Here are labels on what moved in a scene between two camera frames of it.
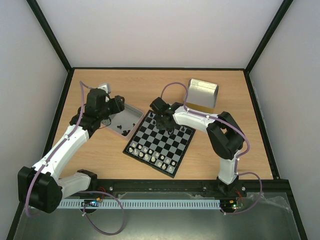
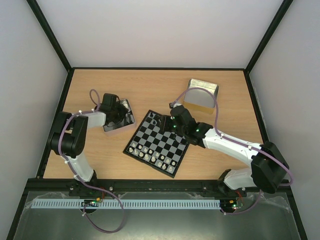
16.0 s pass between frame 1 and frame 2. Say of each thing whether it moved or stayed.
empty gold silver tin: stayed
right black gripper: moved
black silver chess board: stayed
